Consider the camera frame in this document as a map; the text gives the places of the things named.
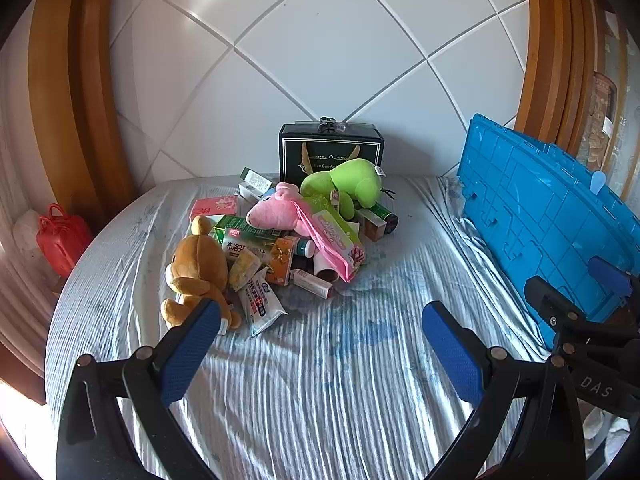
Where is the white plastic bag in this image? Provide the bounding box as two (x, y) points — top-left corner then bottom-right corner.
(12, 210), (42, 262)

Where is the red bag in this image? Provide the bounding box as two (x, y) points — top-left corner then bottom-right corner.
(36, 203), (93, 278)

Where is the dark green can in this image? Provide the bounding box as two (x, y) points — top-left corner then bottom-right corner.
(377, 205), (399, 233)

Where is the small white pink box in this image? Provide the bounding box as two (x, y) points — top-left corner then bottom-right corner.
(290, 268), (335, 300)

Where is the frosted glass sliding door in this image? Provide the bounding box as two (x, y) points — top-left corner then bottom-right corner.
(597, 0), (640, 201)

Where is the blue plastic crate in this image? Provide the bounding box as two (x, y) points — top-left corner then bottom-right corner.
(457, 113), (640, 351)

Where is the wooden door frame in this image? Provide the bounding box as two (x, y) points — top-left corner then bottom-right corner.
(515, 0), (601, 156)
(27, 0), (136, 221)

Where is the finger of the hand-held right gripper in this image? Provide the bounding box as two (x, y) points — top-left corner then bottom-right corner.
(587, 255), (640, 311)
(523, 275), (640, 356)

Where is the brown bear plush toy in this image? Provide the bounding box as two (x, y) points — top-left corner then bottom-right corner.
(161, 215), (242, 331)

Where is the pink wet wipes packet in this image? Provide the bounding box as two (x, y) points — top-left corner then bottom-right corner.
(295, 207), (367, 283)

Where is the black gift box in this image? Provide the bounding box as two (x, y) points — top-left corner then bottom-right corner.
(278, 116), (384, 187)

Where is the white green labelled box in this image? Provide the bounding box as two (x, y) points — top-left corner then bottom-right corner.
(239, 166), (273, 196)

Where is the green cardboard box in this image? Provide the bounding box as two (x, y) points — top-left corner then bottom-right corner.
(210, 215), (281, 246)

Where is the rolled patterned carpet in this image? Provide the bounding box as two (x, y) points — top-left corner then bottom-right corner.
(580, 72), (619, 172)

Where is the white blue wipes packet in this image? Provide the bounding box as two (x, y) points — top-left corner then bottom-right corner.
(237, 267), (290, 338)

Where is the red flower tissue packet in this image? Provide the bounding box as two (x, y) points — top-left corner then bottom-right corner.
(189, 195), (239, 222)

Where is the yellow snack packet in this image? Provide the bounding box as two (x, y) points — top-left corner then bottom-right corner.
(227, 250), (262, 291)

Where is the orange cardboard box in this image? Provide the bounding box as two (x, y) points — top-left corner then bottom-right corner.
(265, 237), (296, 286)

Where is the white snack packet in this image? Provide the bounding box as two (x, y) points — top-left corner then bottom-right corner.
(222, 227), (273, 267)

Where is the green plush toy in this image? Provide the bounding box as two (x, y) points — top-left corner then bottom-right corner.
(300, 158), (396, 209)

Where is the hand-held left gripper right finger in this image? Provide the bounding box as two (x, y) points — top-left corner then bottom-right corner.
(421, 301), (587, 480)

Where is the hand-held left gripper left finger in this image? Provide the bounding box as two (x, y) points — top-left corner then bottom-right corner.
(55, 299), (223, 480)

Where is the brown cardboard box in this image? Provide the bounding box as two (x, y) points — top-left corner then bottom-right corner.
(362, 208), (388, 242)

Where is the pink plush toy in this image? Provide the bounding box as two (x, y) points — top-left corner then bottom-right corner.
(247, 182), (321, 238)

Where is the pale pleated curtain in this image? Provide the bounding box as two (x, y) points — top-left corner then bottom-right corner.
(0, 135), (68, 361)

